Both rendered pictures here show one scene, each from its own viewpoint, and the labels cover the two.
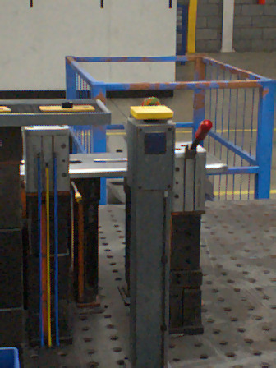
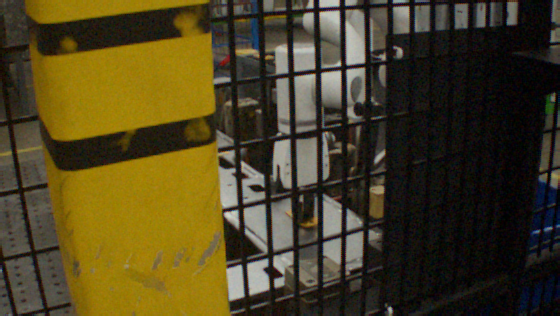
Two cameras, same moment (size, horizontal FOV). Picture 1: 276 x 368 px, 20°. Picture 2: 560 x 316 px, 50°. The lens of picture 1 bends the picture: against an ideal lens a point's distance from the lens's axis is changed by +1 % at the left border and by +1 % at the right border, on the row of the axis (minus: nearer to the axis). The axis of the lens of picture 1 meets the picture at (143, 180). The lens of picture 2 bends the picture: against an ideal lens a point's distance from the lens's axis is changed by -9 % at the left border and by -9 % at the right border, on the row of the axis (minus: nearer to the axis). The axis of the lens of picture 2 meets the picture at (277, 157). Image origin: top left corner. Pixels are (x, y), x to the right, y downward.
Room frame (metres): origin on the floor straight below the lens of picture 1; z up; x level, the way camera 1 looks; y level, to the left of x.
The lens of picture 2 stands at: (1.79, 2.10, 1.54)
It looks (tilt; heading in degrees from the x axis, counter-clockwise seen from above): 19 degrees down; 254
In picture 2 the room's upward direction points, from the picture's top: 2 degrees counter-clockwise
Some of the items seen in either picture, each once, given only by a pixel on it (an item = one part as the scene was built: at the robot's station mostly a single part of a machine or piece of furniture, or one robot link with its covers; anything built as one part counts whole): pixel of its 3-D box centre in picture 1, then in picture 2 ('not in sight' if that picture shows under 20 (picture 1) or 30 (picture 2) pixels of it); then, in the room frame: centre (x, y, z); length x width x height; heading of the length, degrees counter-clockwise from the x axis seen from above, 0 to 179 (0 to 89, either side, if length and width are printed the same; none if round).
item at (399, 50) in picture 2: not in sight; (470, 171); (1.42, 1.55, 1.30); 0.23 x 0.02 x 0.31; 11
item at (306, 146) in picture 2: not in sight; (301, 154); (1.43, 0.99, 1.14); 0.10 x 0.07 x 0.11; 11
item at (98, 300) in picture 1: (85, 232); not in sight; (1.60, 0.12, 0.84); 0.17 x 0.06 x 0.29; 11
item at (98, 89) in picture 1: (155, 160); not in sight; (3.97, -0.06, 0.47); 1.20 x 0.80 x 0.95; 11
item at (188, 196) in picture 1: (182, 237); not in sight; (1.47, -0.08, 0.88); 0.11 x 0.10 x 0.36; 11
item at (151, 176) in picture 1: (149, 248); (250, 119); (1.28, -0.01, 0.92); 0.08 x 0.08 x 0.44; 11
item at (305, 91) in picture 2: not in sight; (301, 80); (1.43, 0.99, 1.28); 0.09 x 0.08 x 0.13; 134
